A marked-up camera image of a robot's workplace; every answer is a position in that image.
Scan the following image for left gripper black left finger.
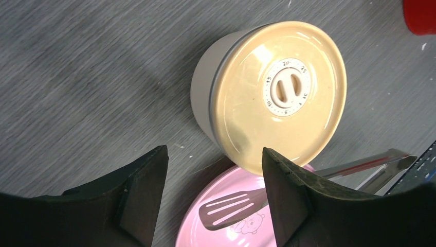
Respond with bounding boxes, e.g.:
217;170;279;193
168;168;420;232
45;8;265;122
1;145;169;246

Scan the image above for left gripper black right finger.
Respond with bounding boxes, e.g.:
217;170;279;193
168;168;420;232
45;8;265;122
262;148;435;246

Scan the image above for metal serving tongs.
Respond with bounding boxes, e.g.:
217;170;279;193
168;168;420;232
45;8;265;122
198;149;417;231

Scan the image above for round steel lunch box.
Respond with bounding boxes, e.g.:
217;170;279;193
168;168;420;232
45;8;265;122
190;24;267;146

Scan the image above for beige round lid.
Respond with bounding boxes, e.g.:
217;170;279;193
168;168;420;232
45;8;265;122
211;21;347;175

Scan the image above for pink plate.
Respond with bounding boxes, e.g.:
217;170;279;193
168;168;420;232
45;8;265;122
174;163;316;247

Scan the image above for red plastic cup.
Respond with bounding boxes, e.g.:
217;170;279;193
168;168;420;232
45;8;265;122
403;0;435;36

